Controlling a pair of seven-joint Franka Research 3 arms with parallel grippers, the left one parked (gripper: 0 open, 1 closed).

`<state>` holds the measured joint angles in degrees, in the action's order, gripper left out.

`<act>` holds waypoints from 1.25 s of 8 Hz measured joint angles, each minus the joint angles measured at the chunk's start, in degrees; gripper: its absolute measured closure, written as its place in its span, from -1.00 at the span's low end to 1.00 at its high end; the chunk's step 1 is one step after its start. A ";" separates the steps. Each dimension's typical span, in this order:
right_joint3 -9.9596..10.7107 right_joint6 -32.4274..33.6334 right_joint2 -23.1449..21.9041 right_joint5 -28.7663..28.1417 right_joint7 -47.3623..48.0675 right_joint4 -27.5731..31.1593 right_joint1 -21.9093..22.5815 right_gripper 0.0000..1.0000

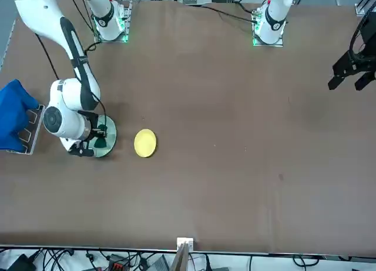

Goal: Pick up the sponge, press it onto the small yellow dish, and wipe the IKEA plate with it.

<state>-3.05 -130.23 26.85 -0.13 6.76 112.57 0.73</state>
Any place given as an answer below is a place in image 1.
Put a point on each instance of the aluminium frame post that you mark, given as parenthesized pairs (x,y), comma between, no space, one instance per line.
(364,3)
(183,253)

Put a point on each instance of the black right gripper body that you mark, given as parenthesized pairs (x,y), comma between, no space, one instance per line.
(93,131)

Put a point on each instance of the orange black power strip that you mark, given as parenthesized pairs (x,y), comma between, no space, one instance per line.
(119,263)

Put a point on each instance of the green and yellow sponge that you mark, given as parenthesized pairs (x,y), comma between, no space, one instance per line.
(100,143)

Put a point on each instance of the small yellow bowl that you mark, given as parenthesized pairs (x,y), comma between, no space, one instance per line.
(145,143)

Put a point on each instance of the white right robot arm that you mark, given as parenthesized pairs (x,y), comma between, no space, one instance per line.
(38,15)

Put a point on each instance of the pale green round plate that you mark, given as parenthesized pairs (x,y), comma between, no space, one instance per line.
(111,141)

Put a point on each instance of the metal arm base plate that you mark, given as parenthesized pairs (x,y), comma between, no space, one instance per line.
(126,24)
(254,16)

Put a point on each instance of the white metal rack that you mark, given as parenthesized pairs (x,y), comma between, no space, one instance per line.
(38,127)

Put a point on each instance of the blue cloth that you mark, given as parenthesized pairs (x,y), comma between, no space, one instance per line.
(11,121)

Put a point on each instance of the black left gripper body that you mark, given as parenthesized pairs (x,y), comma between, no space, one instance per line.
(369,30)

